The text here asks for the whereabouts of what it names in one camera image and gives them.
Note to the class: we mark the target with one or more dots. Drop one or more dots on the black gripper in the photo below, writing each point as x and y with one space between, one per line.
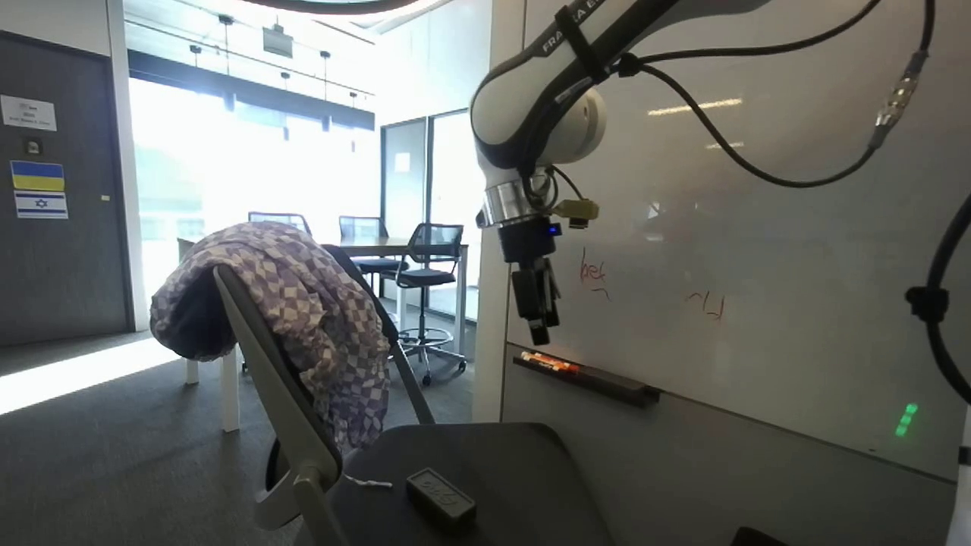
529 244

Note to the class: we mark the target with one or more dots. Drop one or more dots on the purple patterned shirt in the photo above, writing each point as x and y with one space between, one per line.
292 291

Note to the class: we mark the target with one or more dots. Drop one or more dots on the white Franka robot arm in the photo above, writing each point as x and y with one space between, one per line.
525 102

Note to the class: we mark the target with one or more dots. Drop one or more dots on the black office chair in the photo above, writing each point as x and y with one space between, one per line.
428 277

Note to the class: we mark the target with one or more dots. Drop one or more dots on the grey chair backrest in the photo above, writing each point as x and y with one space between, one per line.
290 412

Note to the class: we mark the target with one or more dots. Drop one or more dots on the orange marker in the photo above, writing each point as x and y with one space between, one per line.
550 363

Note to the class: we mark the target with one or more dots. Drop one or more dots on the black whiteboard tray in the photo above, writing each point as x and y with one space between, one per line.
617 382

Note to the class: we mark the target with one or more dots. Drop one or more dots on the open laptop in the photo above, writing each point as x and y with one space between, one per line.
279 221
360 228

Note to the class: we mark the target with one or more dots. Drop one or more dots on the black rectangular eraser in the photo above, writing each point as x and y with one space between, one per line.
442 497

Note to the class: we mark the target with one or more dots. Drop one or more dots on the whiteboard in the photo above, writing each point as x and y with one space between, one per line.
770 305

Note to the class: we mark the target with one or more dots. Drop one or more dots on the thin silver metal piece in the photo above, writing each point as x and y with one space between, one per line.
369 481

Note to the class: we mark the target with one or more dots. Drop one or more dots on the hanging ceiling sign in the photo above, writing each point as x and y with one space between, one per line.
279 39

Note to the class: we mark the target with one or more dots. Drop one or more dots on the dark grey door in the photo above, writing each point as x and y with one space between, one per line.
61 274

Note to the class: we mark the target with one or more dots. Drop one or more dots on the blue yellow flag poster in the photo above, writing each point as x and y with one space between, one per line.
39 188

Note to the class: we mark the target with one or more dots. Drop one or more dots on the white door sign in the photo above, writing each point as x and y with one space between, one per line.
28 114

